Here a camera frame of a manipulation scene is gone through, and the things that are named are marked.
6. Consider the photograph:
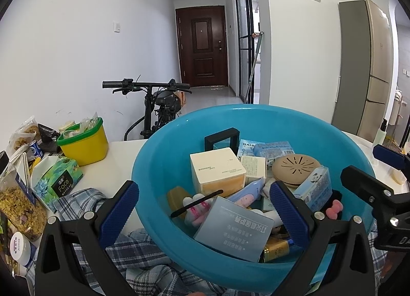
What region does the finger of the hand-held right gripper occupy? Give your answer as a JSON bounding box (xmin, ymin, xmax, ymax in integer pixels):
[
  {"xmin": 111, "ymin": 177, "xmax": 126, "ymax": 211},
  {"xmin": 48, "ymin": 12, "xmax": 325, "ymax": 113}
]
[
  {"xmin": 373, "ymin": 144, "xmax": 410, "ymax": 172},
  {"xmin": 340, "ymin": 165, "xmax": 395, "ymax": 208}
]

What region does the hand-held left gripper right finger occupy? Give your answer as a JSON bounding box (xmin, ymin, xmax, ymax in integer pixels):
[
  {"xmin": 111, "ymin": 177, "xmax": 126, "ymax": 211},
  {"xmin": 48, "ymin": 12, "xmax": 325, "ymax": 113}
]
[{"xmin": 269, "ymin": 181, "xmax": 375, "ymax": 296}]

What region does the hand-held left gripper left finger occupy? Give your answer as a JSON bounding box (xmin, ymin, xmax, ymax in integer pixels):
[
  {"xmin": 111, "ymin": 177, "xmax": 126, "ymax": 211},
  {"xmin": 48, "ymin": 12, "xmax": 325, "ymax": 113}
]
[{"xmin": 35, "ymin": 180, "xmax": 140, "ymax": 296}]

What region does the small light blue box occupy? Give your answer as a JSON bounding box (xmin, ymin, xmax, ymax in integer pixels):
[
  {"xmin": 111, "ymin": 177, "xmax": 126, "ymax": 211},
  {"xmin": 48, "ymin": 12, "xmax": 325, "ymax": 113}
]
[{"xmin": 293, "ymin": 166, "xmax": 334, "ymax": 213}]

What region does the grey rectangular box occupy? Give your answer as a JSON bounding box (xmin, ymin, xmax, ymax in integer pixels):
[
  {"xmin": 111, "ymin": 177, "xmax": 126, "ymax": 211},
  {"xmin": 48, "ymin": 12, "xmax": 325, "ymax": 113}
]
[{"xmin": 193, "ymin": 196, "xmax": 275, "ymax": 263}]

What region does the brown soap bar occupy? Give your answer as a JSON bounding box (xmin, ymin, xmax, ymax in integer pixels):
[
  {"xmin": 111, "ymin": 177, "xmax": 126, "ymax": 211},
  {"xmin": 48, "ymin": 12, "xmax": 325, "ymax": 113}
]
[{"xmin": 167, "ymin": 186, "xmax": 193, "ymax": 220}]

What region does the blue plastic basin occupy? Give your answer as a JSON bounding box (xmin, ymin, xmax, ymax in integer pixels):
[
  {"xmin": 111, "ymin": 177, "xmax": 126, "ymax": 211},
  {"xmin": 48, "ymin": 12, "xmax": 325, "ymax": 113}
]
[{"xmin": 131, "ymin": 104, "xmax": 377, "ymax": 296}]

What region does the pale green pump bottle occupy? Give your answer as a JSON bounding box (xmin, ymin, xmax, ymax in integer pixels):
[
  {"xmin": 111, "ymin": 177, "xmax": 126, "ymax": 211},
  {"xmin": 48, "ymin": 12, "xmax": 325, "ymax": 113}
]
[{"xmin": 372, "ymin": 118, "xmax": 388, "ymax": 147}]

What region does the gold tube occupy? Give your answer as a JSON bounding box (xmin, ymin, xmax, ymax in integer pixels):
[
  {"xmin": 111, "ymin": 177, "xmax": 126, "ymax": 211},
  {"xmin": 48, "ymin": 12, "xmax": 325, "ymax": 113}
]
[{"xmin": 263, "ymin": 237, "xmax": 294, "ymax": 263}]

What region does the pink tube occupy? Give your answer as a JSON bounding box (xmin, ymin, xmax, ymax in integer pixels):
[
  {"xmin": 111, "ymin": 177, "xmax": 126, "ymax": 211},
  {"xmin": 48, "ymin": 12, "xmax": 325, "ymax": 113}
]
[{"xmin": 227, "ymin": 177, "xmax": 266, "ymax": 208}]

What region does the round tan vented disc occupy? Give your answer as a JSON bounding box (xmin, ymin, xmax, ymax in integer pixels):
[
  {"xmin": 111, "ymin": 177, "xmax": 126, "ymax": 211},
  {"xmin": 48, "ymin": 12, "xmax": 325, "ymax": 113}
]
[{"xmin": 272, "ymin": 154, "xmax": 322, "ymax": 188}]

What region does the small cream box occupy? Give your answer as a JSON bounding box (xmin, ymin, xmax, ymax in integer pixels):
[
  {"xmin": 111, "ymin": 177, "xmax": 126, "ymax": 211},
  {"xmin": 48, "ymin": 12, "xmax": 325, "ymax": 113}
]
[{"xmin": 240, "ymin": 155, "xmax": 267, "ymax": 184}]

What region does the blue wrapped packet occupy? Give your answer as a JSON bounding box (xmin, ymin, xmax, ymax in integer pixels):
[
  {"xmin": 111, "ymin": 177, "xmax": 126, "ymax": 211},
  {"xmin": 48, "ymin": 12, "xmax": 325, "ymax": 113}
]
[{"xmin": 253, "ymin": 141, "xmax": 296, "ymax": 166}]

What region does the blue plaid shirt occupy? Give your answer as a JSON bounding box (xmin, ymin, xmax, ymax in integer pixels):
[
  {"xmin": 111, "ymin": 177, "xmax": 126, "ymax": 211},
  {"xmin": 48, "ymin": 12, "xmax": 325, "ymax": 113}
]
[{"xmin": 26, "ymin": 188, "xmax": 388, "ymax": 296}]

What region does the green tissue pack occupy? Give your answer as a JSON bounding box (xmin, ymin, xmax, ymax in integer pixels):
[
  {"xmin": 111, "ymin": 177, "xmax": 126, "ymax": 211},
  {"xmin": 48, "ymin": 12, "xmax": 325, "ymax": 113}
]
[{"xmin": 30, "ymin": 155, "xmax": 84, "ymax": 214}]

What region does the yellow tub with green rim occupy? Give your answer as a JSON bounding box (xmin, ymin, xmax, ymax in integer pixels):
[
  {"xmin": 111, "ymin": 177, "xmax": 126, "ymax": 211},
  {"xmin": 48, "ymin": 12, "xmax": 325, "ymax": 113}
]
[{"xmin": 57, "ymin": 117, "xmax": 109, "ymax": 167}]

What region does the black slim stick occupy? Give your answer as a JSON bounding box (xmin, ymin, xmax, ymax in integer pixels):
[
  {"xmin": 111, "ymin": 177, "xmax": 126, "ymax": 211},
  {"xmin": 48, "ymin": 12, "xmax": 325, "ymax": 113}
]
[{"xmin": 170, "ymin": 190, "xmax": 224, "ymax": 219}]

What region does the white and pink plush item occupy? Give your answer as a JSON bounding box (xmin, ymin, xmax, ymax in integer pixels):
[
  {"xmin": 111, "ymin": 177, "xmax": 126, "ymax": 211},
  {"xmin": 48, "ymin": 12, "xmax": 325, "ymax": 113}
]
[{"xmin": 182, "ymin": 193, "xmax": 212, "ymax": 228}]

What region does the light blue sachet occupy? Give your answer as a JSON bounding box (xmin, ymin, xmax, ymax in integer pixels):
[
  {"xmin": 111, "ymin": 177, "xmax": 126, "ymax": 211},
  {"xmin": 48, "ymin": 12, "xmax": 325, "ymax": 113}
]
[{"xmin": 237, "ymin": 139, "xmax": 265, "ymax": 159}]

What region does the white and yellow box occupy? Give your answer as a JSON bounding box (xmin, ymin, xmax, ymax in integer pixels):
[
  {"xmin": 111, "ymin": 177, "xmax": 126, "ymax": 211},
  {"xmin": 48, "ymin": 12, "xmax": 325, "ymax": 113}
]
[{"xmin": 190, "ymin": 147, "xmax": 247, "ymax": 197}]

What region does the beige refrigerator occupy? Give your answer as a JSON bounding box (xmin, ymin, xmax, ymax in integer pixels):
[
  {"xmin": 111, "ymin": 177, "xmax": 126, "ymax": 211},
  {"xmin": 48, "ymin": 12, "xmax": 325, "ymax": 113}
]
[{"xmin": 331, "ymin": 0, "xmax": 395, "ymax": 143}]

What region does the cereal bag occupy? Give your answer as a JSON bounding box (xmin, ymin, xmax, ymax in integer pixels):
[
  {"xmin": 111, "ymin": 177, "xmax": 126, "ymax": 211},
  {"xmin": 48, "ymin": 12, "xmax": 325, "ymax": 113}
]
[{"xmin": 0, "ymin": 150, "xmax": 48, "ymax": 241}]

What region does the blue snack can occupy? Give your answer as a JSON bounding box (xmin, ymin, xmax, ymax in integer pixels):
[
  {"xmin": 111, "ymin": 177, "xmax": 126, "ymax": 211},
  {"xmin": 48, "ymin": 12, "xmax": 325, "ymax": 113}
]
[{"xmin": 29, "ymin": 140, "xmax": 45, "ymax": 159}]

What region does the black plastic bag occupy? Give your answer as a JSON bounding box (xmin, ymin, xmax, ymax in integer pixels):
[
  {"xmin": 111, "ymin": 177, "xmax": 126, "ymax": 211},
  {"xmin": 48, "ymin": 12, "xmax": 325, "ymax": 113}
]
[{"xmin": 38, "ymin": 123, "xmax": 61, "ymax": 152}]

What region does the white jar with blue label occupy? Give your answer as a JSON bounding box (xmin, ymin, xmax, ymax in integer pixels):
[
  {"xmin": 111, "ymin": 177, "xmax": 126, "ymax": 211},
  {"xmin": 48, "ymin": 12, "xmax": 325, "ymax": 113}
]
[{"xmin": 9, "ymin": 231, "xmax": 37, "ymax": 266}]

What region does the black square box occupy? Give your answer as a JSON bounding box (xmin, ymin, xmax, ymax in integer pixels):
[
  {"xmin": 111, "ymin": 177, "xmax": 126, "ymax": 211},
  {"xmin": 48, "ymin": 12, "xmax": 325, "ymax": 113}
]
[{"xmin": 204, "ymin": 127, "xmax": 241, "ymax": 156}]

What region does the black bicycle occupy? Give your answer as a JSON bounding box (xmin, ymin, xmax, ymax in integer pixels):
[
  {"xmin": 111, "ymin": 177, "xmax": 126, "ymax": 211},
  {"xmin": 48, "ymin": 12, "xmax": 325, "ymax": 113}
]
[{"xmin": 102, "ymin": 75, "xmax": 193, "ymax": 141}]

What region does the clear snack bag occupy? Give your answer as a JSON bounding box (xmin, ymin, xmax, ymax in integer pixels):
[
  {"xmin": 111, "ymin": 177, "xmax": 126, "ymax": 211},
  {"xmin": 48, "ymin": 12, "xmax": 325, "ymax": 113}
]
[{"xmin": 8, "ymin": 116, "xmax": 40, "ymax": 156}]

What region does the mop pole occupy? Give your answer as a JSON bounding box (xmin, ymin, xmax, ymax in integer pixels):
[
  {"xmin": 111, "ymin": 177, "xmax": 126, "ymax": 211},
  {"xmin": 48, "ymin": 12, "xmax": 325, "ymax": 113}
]
[{"xmin": 242, "ymin": 31, "xmax": 265, "ymax": 104}]

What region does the dark brown door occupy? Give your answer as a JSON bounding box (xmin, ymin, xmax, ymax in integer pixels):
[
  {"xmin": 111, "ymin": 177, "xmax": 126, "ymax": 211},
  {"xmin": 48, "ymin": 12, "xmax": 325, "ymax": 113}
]
[{"xmin": 175, "ymin": 5, "xmax": 230, "ymax": 88}]

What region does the black framed glass door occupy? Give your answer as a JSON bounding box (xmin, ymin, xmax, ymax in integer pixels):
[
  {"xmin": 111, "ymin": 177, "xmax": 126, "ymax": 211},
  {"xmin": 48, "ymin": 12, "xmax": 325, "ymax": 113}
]
[{"xmin": 235, "ymin": 0, "xmax": 261, "ymax": 98}]

